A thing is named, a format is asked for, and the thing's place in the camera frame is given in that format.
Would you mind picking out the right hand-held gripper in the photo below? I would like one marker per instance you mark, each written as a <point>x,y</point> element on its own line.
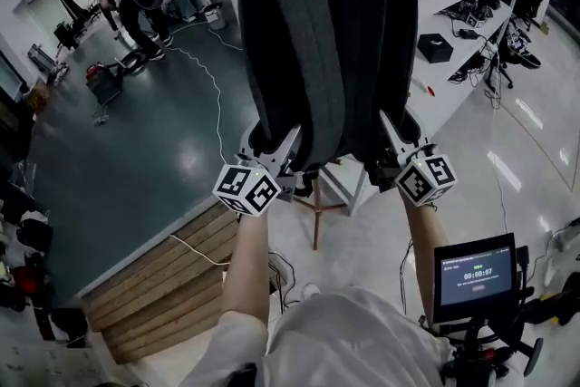
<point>426,181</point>

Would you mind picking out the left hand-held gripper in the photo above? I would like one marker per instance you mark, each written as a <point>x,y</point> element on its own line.
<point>244,190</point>

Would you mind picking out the grey fabric backpack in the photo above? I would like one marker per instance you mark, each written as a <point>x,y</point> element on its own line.
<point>326,36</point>

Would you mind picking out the person's right forearm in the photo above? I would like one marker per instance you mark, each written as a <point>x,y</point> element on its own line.
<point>423,249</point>

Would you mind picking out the person's left forearm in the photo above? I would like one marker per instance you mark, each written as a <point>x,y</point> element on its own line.
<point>247,267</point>

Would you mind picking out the red tipped white marker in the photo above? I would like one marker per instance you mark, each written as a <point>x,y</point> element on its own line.
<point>428,91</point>

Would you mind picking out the black square box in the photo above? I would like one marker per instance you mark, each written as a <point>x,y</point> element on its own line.
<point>435,49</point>

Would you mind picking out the black office chair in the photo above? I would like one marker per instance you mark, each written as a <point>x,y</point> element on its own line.
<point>521,52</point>
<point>530,0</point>

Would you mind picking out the person's white shoe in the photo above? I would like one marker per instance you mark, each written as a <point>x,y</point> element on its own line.
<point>311,289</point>

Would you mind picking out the small black monitor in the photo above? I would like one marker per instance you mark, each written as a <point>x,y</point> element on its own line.
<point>476,276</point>

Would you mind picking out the black case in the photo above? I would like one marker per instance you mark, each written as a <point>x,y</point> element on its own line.
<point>106,87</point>

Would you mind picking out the wooden pallet platform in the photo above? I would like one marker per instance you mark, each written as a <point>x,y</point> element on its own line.
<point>158,281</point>

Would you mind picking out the red tool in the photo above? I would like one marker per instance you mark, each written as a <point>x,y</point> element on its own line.
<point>94,70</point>

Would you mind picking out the person's white shirt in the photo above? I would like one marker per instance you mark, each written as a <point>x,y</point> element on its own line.
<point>353,344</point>

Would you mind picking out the metal case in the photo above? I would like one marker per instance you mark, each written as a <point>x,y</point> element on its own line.
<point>45,58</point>

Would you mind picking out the black monitor mount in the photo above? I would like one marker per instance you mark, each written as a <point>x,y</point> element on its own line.
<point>476,349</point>

